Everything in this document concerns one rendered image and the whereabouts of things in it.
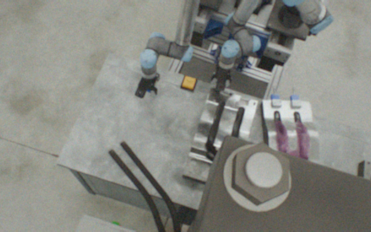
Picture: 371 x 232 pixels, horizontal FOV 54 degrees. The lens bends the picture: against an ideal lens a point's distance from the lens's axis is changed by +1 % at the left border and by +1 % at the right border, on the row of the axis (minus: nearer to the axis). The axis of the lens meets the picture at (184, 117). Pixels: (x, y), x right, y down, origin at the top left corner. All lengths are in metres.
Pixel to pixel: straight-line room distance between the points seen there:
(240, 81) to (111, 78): 1.11
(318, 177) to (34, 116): 2.55
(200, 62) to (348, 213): 2.29
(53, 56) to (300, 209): 2.78
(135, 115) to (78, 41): 1.42
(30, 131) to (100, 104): 1.03
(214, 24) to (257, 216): 1.67
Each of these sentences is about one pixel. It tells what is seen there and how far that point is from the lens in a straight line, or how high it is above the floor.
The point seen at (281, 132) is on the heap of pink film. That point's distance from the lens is 1.91.
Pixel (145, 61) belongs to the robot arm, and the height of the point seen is 1.19.
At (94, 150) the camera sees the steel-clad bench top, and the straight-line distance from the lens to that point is 1.92.
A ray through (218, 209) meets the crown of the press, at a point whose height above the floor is 2.01.
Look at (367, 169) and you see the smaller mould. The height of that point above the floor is 0.87.
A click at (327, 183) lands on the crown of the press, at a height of 2.00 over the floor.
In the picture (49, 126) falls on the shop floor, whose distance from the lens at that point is 2.92.
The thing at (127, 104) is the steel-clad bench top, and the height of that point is 0.80.
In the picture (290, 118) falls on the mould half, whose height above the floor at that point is 0.86.
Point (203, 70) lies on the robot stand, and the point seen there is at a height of 0.21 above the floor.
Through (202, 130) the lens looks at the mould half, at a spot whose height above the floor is 0.91.
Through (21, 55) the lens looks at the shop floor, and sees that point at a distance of 3.29.
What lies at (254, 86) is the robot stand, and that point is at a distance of 2.81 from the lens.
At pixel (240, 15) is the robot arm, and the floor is 1.25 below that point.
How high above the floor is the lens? 2.60
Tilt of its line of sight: 66 degrees down
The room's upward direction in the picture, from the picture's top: 9 degrees clockwise
